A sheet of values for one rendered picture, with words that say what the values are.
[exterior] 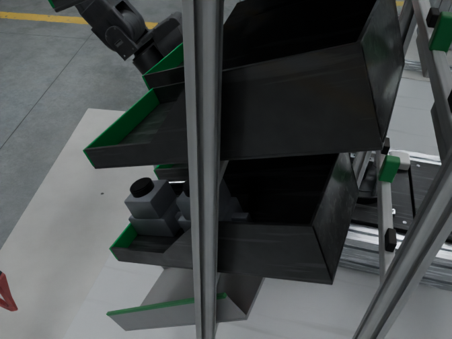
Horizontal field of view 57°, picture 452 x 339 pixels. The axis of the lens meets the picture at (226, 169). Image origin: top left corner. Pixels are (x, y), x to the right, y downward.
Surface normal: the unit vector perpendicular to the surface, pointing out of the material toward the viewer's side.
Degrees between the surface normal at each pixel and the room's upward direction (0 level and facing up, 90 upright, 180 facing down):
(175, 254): 90
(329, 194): 65
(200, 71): 90
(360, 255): 90
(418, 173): 0
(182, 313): 90
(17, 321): 0
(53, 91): 0
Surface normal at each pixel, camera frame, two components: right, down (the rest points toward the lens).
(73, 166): 0.03, -0.73
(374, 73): 0.84, -0.04
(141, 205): -0.41, 0.61
